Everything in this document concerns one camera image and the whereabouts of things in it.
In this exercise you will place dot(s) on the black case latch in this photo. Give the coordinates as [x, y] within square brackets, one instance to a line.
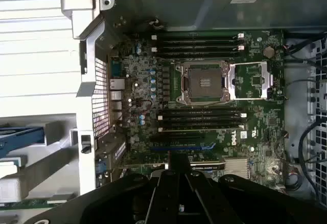
[85, 146]

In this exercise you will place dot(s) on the CPU socket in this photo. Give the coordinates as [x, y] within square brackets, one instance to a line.
[204, 83]

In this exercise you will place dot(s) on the grey metal disk bay cage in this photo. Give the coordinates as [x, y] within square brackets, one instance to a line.
[296, 106]

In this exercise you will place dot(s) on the black expansion slot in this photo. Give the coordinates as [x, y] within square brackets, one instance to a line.
[176, 137]

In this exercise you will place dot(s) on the round silver coin battery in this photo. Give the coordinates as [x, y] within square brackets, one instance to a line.
[268, 52]

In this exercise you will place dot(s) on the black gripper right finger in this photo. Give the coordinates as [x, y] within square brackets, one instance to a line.
[201, 196]

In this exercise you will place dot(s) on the dark grey PC case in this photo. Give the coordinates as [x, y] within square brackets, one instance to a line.
[178, 9]

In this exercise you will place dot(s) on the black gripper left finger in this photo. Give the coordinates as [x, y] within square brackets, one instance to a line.
[166, 196]

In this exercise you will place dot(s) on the hard disk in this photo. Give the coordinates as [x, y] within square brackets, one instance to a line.
[23, 134]

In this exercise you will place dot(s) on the blue expansion slot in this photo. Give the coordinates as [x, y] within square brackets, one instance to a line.
[178, 147]

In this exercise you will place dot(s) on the grey parts rack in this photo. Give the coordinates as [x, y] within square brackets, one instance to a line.
[58, 162]

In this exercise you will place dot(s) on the green RAM stick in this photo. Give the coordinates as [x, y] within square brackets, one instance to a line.
[30, 204]

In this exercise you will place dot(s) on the silver finned heatsink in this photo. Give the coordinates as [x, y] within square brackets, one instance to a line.
[236, 169]

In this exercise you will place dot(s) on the green motherboard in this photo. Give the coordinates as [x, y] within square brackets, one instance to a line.
[255, 121]

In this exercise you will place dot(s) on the black RAM slot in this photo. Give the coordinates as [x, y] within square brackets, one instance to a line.
[201, 111]
[201, 123]
[199, 35]
[199, 42]
[201, 117]
[199, 48]
[199, 54]
[201, 129]

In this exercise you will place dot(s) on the metal socket cover frame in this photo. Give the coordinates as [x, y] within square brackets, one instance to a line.
[265, 78]

